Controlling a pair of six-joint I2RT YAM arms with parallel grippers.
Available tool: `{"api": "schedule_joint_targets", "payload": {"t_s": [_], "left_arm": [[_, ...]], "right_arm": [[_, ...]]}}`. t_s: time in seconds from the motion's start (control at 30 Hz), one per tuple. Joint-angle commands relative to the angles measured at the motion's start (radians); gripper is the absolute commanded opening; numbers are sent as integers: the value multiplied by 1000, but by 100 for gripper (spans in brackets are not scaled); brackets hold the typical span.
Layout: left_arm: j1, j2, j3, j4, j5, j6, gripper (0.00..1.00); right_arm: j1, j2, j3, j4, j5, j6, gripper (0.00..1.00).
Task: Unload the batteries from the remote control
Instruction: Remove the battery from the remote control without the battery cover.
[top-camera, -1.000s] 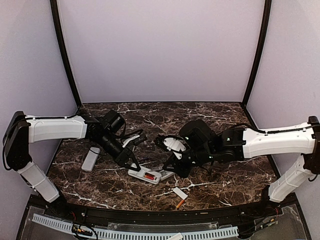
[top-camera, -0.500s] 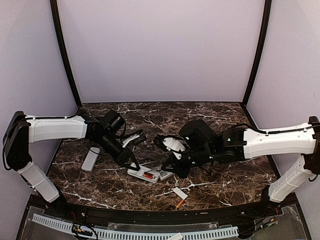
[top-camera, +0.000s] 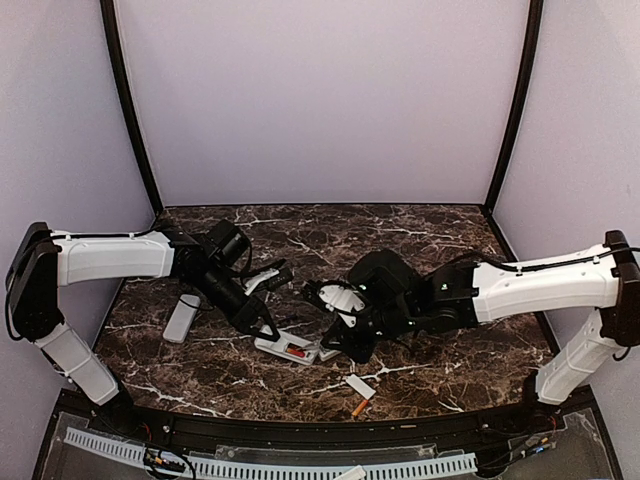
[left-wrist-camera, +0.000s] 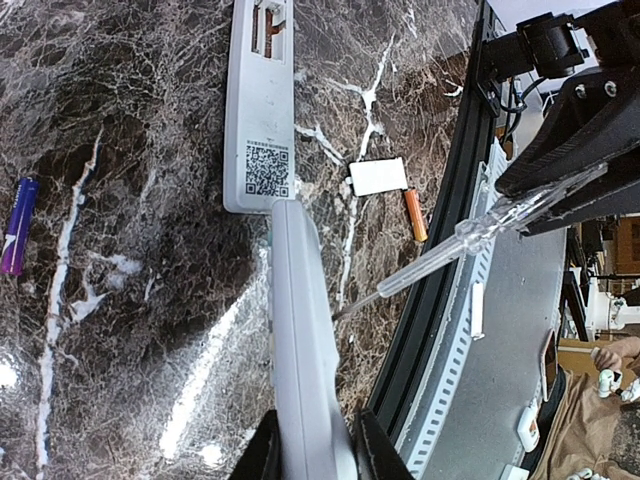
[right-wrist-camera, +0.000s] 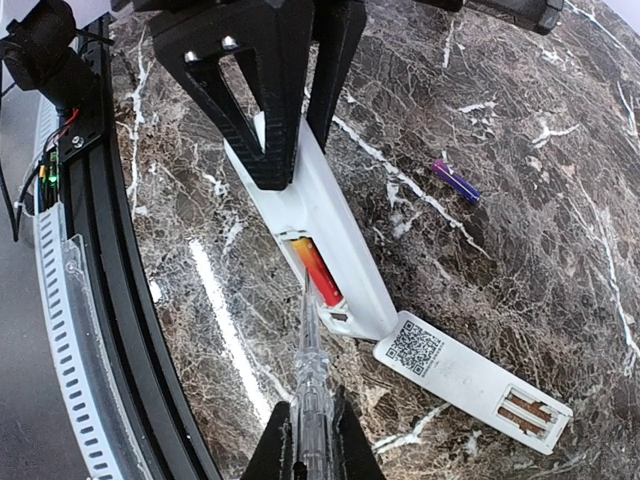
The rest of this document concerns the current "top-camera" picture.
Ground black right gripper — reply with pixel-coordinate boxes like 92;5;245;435
320;301;419;365

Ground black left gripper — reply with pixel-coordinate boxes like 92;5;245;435
188;264;280;342

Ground slim white remote with QR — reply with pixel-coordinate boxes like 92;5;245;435
318;349;341;362

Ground white remote with buttons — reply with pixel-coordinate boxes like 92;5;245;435
254;331;319;366

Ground orange battery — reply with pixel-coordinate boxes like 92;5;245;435
351;399;369;418
286;344;308;358

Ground white battery cover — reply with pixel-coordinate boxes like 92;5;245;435
345;374;376;400
334;465;366;480

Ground white remote back side up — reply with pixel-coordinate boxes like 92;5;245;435
163;294;201;344

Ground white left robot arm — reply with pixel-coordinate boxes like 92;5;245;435
5;221;280;436

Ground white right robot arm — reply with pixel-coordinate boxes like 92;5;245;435
311;230;639;434

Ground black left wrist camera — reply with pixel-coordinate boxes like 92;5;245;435
242;259;294;296

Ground white slotted cable duct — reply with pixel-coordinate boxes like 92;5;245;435
64;427;477;480

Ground black left frame post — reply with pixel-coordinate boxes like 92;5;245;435
99;0;164;216

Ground black frame post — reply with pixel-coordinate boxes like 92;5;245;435
483;0;544;217
99;0;164;216

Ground black right frame post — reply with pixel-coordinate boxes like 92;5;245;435
483;0;544;217

